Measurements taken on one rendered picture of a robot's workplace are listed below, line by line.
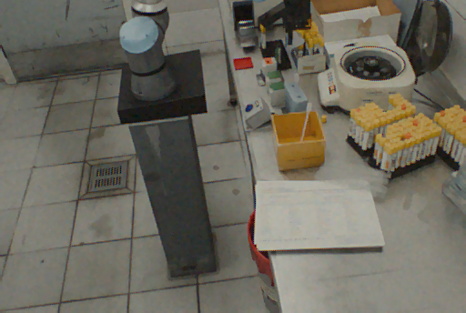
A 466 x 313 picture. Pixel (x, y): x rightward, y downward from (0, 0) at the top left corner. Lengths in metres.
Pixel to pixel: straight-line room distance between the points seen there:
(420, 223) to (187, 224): 0.99
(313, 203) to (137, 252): 1.26
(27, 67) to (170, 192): 2.12
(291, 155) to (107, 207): 1.45
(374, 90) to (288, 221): 0.51
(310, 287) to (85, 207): 1.70
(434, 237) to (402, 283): 0.16
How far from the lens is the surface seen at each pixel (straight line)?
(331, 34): 1.81
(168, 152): 1.71
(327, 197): 1.31
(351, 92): 1.53
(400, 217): 1.31
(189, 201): 1.89
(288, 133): 1.47
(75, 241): 2.53
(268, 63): 1.69
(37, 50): 3.65
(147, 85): 1.58
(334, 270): 1.19
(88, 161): 2.91
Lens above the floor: 1.86
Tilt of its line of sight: 40 degrees down
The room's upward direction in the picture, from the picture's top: 6 degrees counter-clockwise
